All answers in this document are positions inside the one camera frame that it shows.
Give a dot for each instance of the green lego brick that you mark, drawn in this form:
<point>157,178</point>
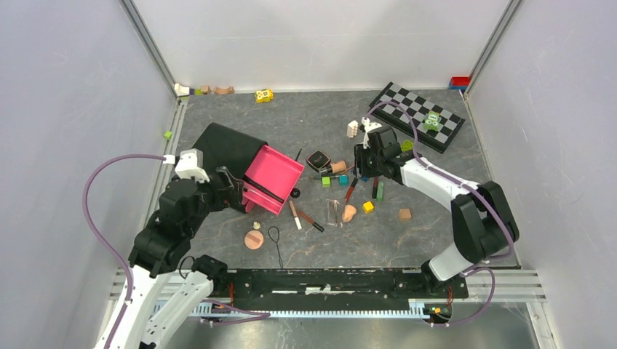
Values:
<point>406,146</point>

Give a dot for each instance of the black makeup brush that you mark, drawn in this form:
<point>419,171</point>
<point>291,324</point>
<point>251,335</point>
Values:
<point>263,189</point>

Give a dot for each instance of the green tube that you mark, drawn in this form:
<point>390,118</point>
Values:
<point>380,191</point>

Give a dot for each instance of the white stacked block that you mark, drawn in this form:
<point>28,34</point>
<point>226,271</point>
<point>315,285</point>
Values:
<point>352,129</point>

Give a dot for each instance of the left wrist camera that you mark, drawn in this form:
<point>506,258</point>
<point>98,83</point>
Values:
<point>188,165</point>

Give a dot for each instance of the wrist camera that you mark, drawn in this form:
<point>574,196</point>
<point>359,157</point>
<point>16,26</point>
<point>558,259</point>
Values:
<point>188,165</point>
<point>367,127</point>

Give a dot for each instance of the black wire loop tool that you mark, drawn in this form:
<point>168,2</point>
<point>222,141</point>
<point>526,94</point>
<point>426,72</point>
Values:
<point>274,235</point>

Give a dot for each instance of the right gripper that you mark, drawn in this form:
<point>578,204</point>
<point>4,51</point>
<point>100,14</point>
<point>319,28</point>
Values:
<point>360,166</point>

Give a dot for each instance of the foundation bottle beige cap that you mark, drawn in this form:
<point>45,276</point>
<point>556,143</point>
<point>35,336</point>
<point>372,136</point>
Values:
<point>333,168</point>

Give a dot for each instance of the wooden arch block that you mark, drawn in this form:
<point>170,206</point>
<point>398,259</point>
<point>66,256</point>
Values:
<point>223,90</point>

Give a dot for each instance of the small teal cube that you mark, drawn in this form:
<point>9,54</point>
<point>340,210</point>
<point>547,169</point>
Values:
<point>343,180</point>

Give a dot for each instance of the yellow cube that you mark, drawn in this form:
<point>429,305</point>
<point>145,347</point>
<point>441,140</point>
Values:
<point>368,207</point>

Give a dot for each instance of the round wooden disc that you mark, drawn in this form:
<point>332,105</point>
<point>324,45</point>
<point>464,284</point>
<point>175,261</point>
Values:
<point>253,239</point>

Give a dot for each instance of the clear plastic bag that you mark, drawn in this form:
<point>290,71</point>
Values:
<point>334,213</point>

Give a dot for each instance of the dark brown lipstick pen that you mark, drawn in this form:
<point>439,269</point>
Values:
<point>375,187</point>

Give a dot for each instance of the red blue bricks stack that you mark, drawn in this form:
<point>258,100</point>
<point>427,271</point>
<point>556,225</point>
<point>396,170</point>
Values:
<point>459,82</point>

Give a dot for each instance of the beige makeup sponge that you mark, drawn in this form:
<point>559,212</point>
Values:
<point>349,211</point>

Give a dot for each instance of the brown wooden cube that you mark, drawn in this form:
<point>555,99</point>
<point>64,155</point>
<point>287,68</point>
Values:
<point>404,215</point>

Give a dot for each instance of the black compact case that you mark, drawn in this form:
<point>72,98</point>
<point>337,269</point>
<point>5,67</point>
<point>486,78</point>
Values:
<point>318,160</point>

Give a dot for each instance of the white corner block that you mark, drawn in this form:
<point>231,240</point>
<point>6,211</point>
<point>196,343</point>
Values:
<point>181,90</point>

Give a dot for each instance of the white concealer pen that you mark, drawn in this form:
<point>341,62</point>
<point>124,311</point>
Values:
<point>295,215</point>

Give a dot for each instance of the red lip pencil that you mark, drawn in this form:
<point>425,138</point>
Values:
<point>350,189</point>

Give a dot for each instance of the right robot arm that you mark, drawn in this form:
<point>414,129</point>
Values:
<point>484,228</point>

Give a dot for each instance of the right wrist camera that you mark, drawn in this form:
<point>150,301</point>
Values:
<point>367,127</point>

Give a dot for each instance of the black makeup organizer box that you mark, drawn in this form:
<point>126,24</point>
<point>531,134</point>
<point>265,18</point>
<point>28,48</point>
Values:
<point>223,146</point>

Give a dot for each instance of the pink top drawer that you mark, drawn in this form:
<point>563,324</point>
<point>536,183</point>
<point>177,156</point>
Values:
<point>275,171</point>

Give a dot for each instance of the chessboard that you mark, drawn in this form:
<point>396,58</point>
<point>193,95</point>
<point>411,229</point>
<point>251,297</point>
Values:
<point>411,113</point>

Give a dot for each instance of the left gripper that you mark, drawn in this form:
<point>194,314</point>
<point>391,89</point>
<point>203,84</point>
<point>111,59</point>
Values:
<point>231,193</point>

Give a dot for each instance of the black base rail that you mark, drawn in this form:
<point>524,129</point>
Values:
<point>333,289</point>

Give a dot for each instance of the yellow toy block face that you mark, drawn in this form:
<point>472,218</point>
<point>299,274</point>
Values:
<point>264,96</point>

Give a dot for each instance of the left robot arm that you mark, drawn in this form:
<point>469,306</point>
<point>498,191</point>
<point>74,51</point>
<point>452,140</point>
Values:
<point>157,253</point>

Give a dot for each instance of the green toy monster block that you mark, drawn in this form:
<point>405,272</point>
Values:
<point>432,121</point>

